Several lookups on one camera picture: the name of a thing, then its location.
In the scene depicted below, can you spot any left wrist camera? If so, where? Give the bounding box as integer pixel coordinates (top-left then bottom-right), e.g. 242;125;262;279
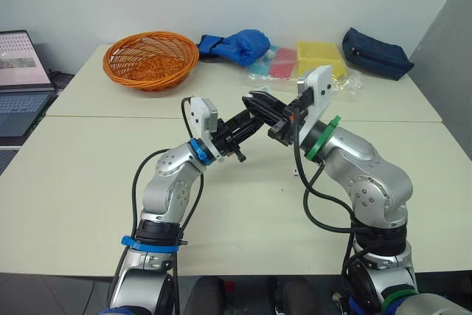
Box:
189;97;224;163

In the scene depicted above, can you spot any light blue flat pack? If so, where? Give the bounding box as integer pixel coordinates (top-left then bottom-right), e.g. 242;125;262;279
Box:
247;59;274;78

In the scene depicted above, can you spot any black cable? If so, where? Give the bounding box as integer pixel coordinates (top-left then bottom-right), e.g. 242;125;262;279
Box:
291;114;374;315
108;96;206;315

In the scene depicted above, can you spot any dark blue zip pouch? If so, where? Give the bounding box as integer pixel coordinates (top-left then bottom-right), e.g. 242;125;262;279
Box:
341;27;415;81

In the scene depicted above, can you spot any orange wire basket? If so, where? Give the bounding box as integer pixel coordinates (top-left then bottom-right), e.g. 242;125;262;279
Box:
102;30;201;92

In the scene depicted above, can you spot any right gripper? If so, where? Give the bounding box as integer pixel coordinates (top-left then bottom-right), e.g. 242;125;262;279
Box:
240;90;308;147

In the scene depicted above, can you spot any red flat pack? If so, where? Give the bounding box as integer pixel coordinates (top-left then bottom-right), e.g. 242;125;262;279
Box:
268;46;298;80

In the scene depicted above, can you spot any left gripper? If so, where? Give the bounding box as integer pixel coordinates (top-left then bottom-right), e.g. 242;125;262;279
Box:
213;109;266;164

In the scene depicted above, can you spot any blue cloth bag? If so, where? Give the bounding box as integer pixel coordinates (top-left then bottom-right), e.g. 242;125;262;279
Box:
195;29;272;69

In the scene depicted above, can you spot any laptop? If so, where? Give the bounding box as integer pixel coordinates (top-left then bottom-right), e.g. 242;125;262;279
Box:
0;30;59;139

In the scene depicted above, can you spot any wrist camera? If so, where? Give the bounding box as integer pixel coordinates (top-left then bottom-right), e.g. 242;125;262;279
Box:
296;65;333;146
189;97;224;163

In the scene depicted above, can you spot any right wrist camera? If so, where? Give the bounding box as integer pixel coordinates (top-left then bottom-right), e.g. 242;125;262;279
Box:
296;65;333;146

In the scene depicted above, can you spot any clear plastic bag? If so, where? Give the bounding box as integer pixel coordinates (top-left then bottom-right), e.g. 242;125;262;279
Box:
238;43;365;101

